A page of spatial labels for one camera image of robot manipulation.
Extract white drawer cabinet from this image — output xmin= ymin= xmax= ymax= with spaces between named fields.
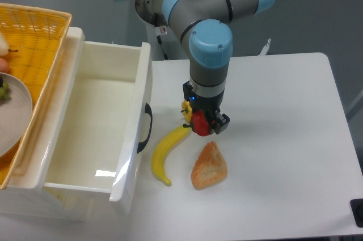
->
xmin=0 ymin=27 xmax=134 ymax=222

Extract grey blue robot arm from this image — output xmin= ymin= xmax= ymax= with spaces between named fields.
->
xmin=146 ymin=0 xmax=275 ymax=136

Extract pale pear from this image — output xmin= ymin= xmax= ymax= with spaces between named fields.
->
xmin=0 ymin=32 xmax=17 ymax=56

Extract green grapes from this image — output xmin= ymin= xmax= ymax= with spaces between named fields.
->
xmin=0 ymin=82 xmax=11 ymax=101

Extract white metal bracket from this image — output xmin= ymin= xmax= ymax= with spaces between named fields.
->
xmin=259 ymin=38 xmax=271 ymax=56

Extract triangular bread pastry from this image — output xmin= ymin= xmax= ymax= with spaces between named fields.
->
xmin=191 ymin=141 xmax=228 ymax=190

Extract peach fruit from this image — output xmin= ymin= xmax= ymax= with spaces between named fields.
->
xmin=0 ymin=58 xmax=10 ymax=73

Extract grey plate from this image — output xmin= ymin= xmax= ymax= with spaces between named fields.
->
xmin=1 ymin=73 xmax=33 ymax=156

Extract dark drawer handle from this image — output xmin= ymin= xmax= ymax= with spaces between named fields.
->
xmin=137 ymin=103 xmax=153 ymax=153

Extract yellow banana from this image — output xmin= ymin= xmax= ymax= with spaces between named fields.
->
xmin=151 ymin=125 xmax=190 ymax=187

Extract open upper white drawer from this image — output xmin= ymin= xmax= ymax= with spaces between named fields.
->
xmin=42 ymin=41 xmax=154 ymax=202

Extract black object at table edge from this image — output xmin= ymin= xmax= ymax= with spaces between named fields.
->
xmin=350 ymin=198 xmax=363 ymax=228

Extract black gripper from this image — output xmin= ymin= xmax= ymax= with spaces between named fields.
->
xmin=183 ymin=81 xmax=230 ymax=134

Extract yellow bell pepper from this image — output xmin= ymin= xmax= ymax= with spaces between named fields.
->
xmin=181 ymin=100 xmax=192 ymax=123

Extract red bell pepper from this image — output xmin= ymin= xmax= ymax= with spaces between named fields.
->
xmin=183 ymin=110 xmax=211 ymax=137

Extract yellow wicker basket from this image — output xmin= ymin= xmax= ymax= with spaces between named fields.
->
xmin=1 ymin=3 xmax=72 ymax=189

